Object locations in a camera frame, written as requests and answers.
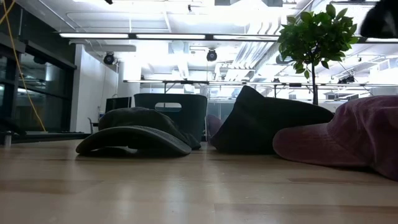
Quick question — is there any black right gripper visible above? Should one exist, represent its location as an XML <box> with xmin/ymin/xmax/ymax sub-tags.
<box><xmin>360</xmin><ymin>0</ymin><xmax>398</xmax><ymax>40</ymax></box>

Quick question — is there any green cap with stitched brim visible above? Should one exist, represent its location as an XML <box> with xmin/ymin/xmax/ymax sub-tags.
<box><xmin>75</xmin><ymin>106</ymin><xmax>202</xmax><ymax>157</ymax></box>

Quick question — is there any dark green cap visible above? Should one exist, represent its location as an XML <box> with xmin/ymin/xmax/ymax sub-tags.
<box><xmin>210</xmin><ymin>85</ymin><xmax>335</xmax><ymax>156</ymax></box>

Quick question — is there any small green leafy tree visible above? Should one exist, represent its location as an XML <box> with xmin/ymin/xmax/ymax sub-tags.
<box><xmin>277</xmin><ymin>3</ymin><xmax>360</xmax><ymax>106</ymax></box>

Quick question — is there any long ceiling light strip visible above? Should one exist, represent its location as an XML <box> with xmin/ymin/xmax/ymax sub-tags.
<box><xmin>58</xmin><ymin>32</ymin><xmax>398</xmax><ymax>44</ymax></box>

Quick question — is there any dark computer monitor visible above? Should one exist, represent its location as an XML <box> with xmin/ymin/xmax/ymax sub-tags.
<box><xmin>104</xmin><ymin>96</ymin><xmax>132</xmax><ymax>113</ymax></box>

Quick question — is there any teal plastic bin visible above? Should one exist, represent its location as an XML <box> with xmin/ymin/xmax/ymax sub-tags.
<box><xmin>133</xmin><ymin>93</ymin><xmax>208</xmax><ymax>143</ymax></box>

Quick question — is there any black ceiling track rail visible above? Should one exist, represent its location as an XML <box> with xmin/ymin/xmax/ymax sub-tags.
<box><xmin>123</xmin><ymin>79</ymin><xmax>398</xmax><ymax>88</ymax></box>

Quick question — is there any yellow cable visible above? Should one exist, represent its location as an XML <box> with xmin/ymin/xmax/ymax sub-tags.
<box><xmin>0</xmin><ymin>0</ymin><xmax>47</xmax><ymax>133</ymax></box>

